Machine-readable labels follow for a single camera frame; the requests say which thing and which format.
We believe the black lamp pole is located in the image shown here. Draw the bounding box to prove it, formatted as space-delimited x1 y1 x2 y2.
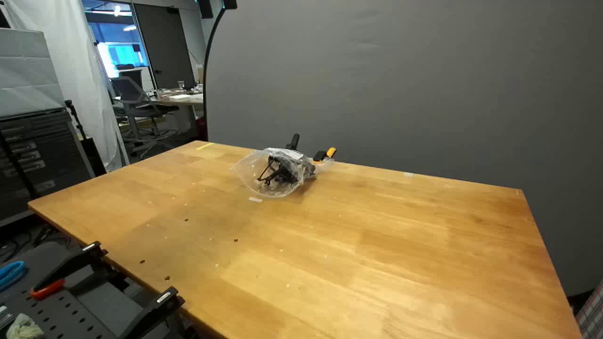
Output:
196 0 238 140

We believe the yellow black clamp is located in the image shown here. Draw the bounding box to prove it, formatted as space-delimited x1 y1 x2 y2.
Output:
313 146 338 161

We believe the black drawer cabinet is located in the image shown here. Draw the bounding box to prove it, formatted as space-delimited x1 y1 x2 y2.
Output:
0 108 93 223

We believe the black cable harness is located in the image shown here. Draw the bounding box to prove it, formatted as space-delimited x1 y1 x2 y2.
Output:
253 154 300 191

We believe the blue monitor screen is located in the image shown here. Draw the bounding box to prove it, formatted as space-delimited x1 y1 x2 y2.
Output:
110 43 145 67

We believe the black clamp orange handle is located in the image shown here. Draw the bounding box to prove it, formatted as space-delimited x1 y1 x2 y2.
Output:
29 240 110 301

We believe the white cloth on cart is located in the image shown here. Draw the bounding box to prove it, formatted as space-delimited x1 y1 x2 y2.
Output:
6 312 46 339

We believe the office chair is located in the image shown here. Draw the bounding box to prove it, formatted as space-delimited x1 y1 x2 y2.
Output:
112 76 176 157

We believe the black perforated cart top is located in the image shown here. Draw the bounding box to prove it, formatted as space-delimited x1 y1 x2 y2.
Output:
0 238 191 339

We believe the black clamp on table edge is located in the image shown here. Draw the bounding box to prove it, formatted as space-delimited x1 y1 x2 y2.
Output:
287 133 302 150

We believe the black clamp front table edge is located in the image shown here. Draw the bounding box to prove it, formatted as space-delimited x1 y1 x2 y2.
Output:
115 285 187 339

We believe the blue tool on cart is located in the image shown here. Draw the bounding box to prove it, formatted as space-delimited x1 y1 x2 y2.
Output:
0 259 29 289

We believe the clear plastic bag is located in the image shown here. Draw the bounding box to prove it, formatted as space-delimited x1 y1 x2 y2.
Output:
236 146 315 197

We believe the background desk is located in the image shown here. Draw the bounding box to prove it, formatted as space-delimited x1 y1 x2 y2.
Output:
153 88 204 105

